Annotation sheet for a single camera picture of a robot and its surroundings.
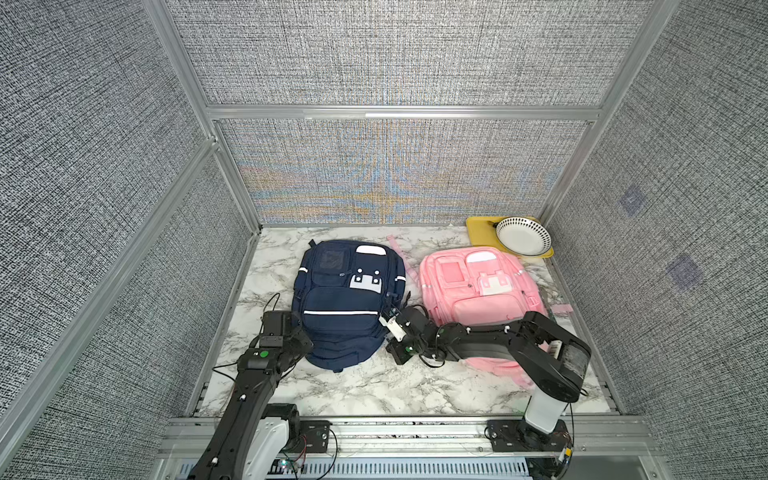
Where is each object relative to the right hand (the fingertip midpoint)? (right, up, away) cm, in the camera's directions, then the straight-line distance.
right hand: (385, 341), depth 88 cm
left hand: (-20, +3, -5) cm, 21 cm away
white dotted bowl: (+54, +33, +27) cm, 68 cm away
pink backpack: (+30, +16, +7) cm, 35 cm away
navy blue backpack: (-13, +15, +10) cm, 22 cm away
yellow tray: (+39, +35, +33) cm, 62 cm away
